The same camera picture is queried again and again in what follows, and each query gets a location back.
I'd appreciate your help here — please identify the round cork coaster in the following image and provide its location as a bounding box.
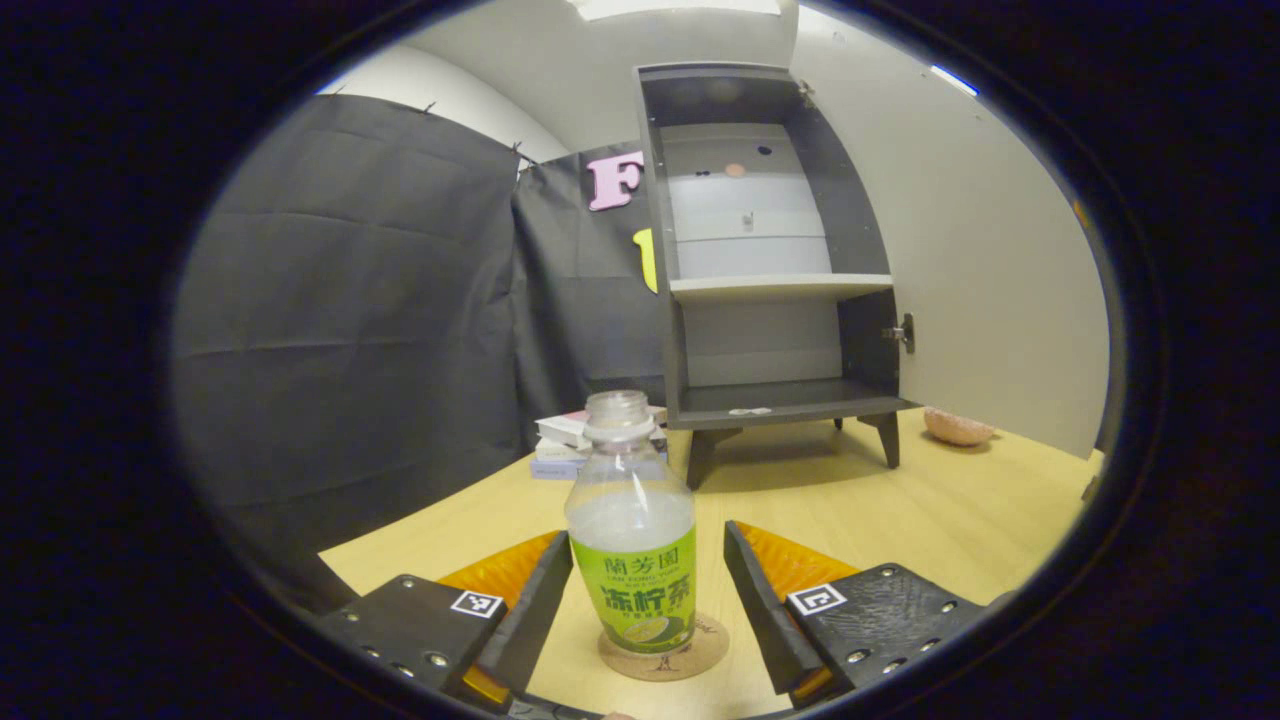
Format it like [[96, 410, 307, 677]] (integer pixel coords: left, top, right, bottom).
[[597, 612, 731, 683]]

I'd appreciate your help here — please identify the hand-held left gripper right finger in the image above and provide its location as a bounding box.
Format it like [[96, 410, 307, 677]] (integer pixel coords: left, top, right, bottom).
[[723, 520, 991, 711]]

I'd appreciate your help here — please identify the black backdrop cloth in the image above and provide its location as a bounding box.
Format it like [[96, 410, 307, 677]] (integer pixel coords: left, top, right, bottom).
[[172, 93, 671, 601]]

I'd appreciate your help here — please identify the dark grey cabinet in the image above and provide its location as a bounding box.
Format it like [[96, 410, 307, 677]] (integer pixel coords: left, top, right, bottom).
[[636, 62, 916, 491]]

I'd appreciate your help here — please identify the large ceiling light panel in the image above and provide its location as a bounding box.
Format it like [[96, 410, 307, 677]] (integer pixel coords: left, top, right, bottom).
[[565, 0, 783, 21]]

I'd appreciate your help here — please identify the white book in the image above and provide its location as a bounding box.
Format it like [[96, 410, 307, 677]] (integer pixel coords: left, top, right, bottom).
[[536, 412, 591, 451]]

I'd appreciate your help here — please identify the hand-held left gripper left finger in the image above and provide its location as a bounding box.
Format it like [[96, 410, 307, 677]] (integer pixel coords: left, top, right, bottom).
[[318, 530, 574, 713]]

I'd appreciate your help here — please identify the green label bottle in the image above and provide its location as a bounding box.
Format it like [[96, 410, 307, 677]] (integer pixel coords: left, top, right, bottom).
[[564, 390, 698, 655]]

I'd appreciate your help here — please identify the white cabinet door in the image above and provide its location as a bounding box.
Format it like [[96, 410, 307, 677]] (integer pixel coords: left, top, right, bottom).
[[788, 5, 1111, 461]]

